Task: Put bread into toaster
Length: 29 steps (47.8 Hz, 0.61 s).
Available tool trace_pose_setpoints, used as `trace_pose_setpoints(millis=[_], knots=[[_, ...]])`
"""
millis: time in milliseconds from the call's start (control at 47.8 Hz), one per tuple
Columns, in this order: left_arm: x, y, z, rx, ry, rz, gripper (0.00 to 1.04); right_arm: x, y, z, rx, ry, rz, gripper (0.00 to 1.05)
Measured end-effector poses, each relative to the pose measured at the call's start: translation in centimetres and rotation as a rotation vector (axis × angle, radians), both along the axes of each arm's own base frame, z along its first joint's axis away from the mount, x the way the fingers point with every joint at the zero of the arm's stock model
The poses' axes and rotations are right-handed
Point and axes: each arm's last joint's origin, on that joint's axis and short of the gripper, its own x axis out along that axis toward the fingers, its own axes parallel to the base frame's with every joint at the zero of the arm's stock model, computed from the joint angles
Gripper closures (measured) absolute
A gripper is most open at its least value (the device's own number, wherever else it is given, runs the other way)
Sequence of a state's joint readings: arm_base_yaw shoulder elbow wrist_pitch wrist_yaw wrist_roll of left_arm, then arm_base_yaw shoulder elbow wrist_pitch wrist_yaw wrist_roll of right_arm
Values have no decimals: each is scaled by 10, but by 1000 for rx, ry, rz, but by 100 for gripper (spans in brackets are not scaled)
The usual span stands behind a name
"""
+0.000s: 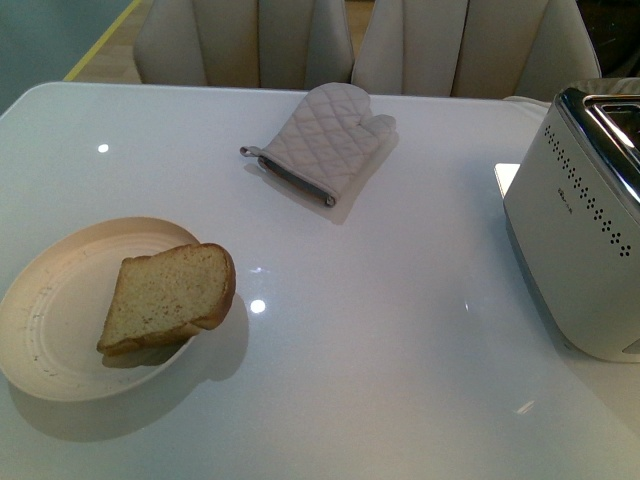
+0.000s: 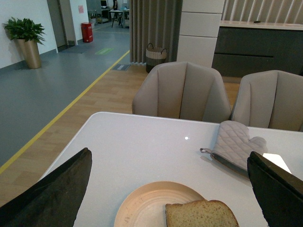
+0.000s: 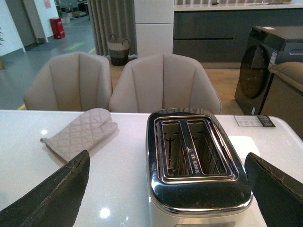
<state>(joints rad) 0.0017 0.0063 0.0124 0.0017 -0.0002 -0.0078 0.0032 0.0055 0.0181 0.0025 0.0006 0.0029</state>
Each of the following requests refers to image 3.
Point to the beige chair on left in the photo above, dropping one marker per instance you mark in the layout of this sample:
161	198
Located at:
76	81

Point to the red box on floor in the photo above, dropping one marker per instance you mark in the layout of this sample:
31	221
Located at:
57	28

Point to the white column cabinet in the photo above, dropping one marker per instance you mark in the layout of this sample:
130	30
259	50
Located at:
154	23

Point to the beige quilted oven mitt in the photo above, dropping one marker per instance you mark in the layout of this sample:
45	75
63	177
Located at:
83	133

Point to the beige cushioned seat at right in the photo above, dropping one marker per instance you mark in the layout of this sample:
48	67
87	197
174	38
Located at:
285	95

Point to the beige curtain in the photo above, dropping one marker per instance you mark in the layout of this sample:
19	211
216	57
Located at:
109	17

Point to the chrome two-slot toaster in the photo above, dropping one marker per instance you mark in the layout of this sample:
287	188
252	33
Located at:
195	177

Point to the dark front-load washing machine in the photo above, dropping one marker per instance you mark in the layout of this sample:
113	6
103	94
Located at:
266	45

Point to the black and white label card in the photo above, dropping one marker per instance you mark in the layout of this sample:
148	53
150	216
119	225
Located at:
253	121

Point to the woven laundry basket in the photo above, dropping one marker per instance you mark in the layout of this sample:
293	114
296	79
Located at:
118	50

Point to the beige chair in middle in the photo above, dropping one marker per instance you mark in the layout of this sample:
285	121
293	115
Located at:
164	81

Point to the grey kitchen cabinet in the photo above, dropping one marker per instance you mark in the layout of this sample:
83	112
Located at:
220	33

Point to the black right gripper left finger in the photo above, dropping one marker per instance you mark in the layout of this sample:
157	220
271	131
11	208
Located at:
55	202

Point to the beige chair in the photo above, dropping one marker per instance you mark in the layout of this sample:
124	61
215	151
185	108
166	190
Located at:
76	81
164	81

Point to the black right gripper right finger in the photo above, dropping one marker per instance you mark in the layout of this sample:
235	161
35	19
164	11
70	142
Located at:
279	196

